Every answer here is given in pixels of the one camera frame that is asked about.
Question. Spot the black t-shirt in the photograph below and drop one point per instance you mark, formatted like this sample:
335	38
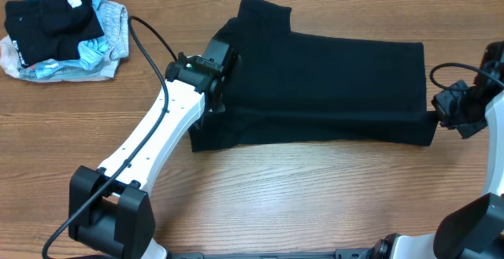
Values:
294	87

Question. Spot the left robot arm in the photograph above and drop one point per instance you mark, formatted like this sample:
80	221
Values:
120	222

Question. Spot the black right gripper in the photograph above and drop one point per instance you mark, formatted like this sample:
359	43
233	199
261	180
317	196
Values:
450	113

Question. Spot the grey patterned folded garment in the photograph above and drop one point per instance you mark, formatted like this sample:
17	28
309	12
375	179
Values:
114	19

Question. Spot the folded black garment on pile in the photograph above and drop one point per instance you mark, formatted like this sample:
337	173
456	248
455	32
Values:
50	29

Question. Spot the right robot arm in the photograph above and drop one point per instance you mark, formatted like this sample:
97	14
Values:
475	230

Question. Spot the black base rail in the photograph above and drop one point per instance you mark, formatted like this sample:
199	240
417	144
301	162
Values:
338	254

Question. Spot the light blue folded garment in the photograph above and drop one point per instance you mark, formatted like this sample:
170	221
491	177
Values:
91	53

